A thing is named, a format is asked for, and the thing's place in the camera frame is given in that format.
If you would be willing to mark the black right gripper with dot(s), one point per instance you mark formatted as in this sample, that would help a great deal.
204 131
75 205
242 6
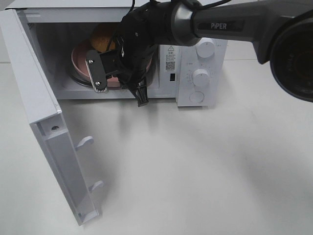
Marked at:
137 37

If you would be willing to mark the round white door button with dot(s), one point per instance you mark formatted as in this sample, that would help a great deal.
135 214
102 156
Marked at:
196 97

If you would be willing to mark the burger with cheese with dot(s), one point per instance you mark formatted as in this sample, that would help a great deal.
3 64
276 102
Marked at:
101 36

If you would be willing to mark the pink round plate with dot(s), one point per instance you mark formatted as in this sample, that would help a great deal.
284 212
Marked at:
78 57

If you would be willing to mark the white microwave door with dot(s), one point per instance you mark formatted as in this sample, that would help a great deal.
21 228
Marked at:
45 114

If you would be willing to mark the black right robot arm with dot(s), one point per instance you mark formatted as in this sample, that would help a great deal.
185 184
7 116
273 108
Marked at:
281 32

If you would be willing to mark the lower white dial knob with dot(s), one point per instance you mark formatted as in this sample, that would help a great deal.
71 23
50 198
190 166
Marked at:
200 77

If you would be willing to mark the white dial knob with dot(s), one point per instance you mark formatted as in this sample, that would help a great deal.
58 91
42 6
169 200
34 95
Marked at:
205 48
200 77

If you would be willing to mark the glass microwave turntable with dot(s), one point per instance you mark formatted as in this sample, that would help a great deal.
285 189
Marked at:
76 77

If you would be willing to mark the upper white dial knob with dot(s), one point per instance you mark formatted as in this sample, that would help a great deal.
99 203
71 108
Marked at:
205 48

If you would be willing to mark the white microwave oven body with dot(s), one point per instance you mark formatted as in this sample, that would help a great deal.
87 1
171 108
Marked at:
47 41

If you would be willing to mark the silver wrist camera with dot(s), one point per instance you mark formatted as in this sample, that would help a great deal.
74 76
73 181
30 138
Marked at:
96 71

